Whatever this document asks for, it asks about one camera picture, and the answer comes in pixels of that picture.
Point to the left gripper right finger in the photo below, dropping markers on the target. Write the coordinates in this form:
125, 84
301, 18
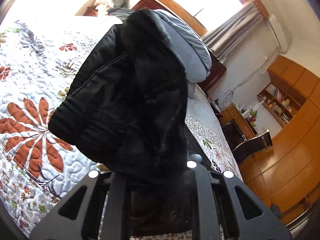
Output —
225, 208

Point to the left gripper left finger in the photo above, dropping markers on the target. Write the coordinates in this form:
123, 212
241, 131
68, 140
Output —
97, 207

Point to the black padded pants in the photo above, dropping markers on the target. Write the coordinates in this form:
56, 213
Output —
126, 109

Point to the light blue bed sheet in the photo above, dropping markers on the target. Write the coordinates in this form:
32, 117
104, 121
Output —
200, 109

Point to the wooden desk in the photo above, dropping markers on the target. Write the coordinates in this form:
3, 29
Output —
231, 113

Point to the black chrome office chair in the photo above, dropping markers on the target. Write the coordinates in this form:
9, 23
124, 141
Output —
240, 146

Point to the flat blue pillow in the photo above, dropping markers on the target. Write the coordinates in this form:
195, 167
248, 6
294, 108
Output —
191, 90

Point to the dark wooden headboard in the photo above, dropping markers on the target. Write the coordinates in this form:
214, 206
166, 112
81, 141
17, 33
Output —
201, 65

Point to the large blue folded duvet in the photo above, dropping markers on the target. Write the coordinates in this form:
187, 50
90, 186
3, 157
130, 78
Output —
159, 49

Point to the grey window curtain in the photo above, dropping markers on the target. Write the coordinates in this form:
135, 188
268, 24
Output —
227, 36

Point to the white air conditioner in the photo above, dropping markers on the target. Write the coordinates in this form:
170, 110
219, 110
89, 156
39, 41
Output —
279, 35

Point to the floral quilted bedspread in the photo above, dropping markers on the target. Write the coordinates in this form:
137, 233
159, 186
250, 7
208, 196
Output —
38, 63

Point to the pile of clothes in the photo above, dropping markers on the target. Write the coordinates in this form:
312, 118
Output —
102, 6

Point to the wooden wall shelf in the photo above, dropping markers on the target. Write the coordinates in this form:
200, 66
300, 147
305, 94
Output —
282, 104

